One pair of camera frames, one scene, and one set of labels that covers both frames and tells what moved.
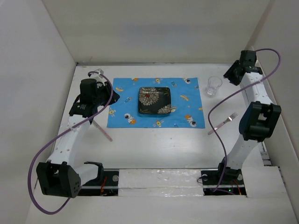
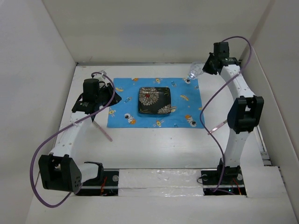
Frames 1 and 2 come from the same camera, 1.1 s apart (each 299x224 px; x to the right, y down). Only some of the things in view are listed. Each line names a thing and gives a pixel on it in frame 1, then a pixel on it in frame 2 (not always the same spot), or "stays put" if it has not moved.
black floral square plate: [154, 100] stays put
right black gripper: [229, 73] -> [207, 68]
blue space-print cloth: [157, 102] stays put
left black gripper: [106, 88] stays put
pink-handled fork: [229, 119] stays put
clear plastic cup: [214, 82] -> [195, 70]
